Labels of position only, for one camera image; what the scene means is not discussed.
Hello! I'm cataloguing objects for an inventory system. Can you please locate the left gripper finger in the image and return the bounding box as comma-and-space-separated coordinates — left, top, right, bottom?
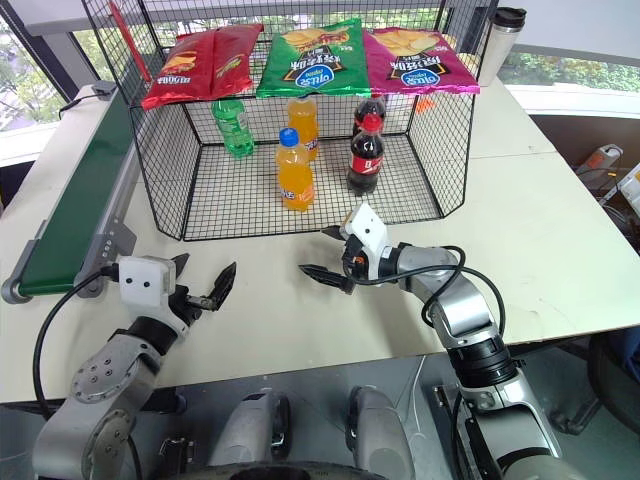
201, 260, 238, 312
171, 252, 192, 282

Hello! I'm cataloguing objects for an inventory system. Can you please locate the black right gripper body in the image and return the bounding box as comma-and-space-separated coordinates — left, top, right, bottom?
341, 234, 375, 287

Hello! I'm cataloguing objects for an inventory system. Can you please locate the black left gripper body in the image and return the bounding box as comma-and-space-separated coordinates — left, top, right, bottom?
168, 284, 205, 330

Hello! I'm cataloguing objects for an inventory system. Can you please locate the green conveyor belt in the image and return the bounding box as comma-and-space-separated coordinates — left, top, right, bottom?
0, 82, 139, 304

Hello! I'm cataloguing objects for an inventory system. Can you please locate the red plastic cart handle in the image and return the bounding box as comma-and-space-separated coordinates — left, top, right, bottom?
108, 0, 153, 84

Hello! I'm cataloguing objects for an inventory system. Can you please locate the orange soda bottle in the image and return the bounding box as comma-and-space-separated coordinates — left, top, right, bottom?
286, 96, 321, 163
275, 127, 317, 214

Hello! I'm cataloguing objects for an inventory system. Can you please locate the cola bottle red cap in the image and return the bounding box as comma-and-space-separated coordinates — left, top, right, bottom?
346, 113, 387, 196
353, 96, 389, 137

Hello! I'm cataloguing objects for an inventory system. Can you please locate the silver left robot leg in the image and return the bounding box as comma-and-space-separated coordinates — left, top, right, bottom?
206, 386, 292, 470

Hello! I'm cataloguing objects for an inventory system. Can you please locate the silver robot leg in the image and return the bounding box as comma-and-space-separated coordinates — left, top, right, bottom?
346, 385, 417, 480
206, 386, 292, 470

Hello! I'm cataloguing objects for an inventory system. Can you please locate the green soda bottle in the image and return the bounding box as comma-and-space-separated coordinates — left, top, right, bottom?
210, 97, 257, 159

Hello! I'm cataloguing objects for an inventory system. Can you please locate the silver right robot leg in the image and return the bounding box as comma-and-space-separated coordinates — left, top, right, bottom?
346, 385, 417, 480

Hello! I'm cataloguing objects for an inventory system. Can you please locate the green chips bag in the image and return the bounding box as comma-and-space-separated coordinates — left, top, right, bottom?
255, 17, 373, 100

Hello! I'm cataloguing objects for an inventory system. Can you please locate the magenta chips bag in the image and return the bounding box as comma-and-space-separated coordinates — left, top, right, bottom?
362, 27, 482, 98

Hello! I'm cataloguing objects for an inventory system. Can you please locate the red chips bag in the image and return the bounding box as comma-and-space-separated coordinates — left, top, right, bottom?
141, 22, 265, 112

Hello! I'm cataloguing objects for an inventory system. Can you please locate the white tumbler black lid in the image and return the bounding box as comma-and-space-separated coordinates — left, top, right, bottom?
478, 6, 529, 88

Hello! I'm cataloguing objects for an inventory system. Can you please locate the grey orange device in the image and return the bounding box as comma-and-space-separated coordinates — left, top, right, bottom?
573, 143, 624, 177

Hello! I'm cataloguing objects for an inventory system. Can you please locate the white yellow box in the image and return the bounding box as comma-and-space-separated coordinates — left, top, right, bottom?
616, 166, 640, 212

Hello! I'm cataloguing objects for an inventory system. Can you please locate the black wire rack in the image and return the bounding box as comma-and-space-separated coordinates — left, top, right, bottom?
82, 0, 502, 243

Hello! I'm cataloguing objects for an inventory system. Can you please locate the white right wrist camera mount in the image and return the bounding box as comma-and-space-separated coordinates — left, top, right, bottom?
341, 202, 392, 282

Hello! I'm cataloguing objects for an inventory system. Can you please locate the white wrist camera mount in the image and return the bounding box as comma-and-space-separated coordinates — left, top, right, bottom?
117, 255, 177, 306
341, 202, 392, 282

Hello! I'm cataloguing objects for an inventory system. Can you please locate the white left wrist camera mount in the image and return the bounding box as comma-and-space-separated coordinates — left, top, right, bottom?
117, 255, 177, 306

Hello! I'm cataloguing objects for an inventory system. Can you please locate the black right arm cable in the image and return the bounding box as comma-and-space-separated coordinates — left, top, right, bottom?
349, 244, 507, 347

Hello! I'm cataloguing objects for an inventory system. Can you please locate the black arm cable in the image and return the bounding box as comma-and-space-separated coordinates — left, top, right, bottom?
31, 264, 121, 422
349, 244, 507, 347

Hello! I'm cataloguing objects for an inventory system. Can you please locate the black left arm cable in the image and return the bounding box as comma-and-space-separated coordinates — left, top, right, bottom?
31, 264, 121, 422

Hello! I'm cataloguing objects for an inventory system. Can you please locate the thin white cord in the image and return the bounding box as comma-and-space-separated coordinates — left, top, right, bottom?
412, 353, 427, 429

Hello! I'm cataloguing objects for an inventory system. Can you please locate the black power plug with cable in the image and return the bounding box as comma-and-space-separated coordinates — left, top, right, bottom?
53, 81, 120, 122

